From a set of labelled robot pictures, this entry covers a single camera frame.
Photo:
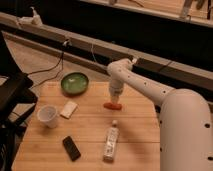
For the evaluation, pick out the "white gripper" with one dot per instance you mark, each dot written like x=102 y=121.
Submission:
x=115 y=88

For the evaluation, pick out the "red pepper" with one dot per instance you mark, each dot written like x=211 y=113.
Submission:
x=112 y=106

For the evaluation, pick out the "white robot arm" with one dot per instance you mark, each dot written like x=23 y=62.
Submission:
x=186 y=123

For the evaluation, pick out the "green ceramic bowl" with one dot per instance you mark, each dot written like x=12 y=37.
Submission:
x=74 y=83

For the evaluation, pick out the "clear plastic bottle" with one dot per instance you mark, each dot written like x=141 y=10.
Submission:
x=111 y=140

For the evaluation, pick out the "white sponge block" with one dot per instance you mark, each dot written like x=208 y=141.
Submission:
x=68 y=109

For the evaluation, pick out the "black phone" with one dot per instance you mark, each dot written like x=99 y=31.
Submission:
x=71 y=148

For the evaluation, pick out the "white paper cup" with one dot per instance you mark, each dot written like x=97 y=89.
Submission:
x=48 y=115

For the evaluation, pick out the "black chair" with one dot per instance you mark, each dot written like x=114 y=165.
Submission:
x=15 y=90

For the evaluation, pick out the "white spray bottle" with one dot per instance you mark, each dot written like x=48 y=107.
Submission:
x=35 y=19

